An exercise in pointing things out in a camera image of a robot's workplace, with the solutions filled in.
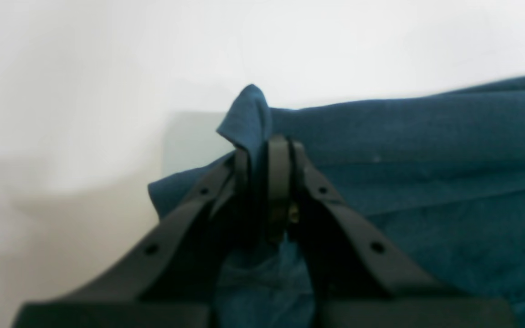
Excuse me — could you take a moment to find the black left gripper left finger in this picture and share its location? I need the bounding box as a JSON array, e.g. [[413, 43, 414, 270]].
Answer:
[[13, 148, 249, 328]]

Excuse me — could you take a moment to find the dark blue T-shirt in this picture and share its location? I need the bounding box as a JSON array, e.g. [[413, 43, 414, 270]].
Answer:
[[148, 73, 525, 328]]

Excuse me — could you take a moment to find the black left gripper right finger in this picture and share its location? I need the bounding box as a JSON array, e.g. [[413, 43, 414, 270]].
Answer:
[[268, 136, 517, 328]]

